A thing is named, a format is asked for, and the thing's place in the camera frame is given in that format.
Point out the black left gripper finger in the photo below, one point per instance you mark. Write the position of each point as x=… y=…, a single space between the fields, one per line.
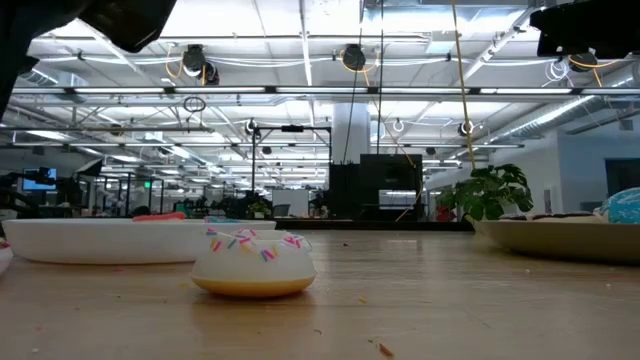
x=10 y=82

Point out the blue frosted donut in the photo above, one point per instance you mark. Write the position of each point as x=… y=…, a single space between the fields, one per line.
x=625 y=207

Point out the chocolate frosted donut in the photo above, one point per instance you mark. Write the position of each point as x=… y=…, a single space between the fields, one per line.
x=555 y=217

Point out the large red-pink frosted donut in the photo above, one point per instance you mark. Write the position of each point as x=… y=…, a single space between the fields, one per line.
x=160 y=217

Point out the teal frosted donut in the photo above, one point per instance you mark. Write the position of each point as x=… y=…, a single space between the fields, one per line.
x=222 y=219

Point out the blue lit computer monitor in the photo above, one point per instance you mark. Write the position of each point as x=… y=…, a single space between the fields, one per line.
x=39 y=181

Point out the white pink donut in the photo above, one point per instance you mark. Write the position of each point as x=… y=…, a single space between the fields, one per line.
x=4 y=257

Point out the white oval plate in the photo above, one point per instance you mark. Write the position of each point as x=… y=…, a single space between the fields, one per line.
x=110 y=242

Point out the green leafy potted plant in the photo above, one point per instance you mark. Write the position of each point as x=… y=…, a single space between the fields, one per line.
x=487 y=192

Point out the grey oval plate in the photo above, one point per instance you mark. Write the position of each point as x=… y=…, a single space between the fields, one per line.
x=560 y=242

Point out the red plant pot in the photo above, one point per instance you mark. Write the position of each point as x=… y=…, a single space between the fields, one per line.
x=444 y=214

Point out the long ceiling light strip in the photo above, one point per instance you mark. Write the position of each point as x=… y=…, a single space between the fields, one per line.
x=350 y=91

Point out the black cabinet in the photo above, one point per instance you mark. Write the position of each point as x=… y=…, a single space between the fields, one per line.
x=390 y=180

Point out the white column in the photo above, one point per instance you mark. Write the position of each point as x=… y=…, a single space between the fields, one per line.
x=351 y=132

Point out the small green plant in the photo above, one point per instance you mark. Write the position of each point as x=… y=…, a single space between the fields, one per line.
x=260 y=210

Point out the white board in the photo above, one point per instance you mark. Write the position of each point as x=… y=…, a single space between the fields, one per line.
x=290 y=202

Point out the white sprinkle donut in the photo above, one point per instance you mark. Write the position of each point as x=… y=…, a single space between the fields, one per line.
x=252 y=272

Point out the orange crumb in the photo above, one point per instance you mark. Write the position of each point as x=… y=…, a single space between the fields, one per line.
x=385 y=351

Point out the silver ventilation duct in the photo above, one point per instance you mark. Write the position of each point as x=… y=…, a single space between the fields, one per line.
x=550 y=116

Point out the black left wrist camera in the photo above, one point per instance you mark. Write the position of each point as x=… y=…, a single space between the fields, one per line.
x=132 y=22

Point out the dark wall monitor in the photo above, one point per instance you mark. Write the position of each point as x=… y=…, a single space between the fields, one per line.
x=622 y=175

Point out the black metal frame rig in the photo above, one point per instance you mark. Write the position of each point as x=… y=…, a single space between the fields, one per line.
x=292 y=129

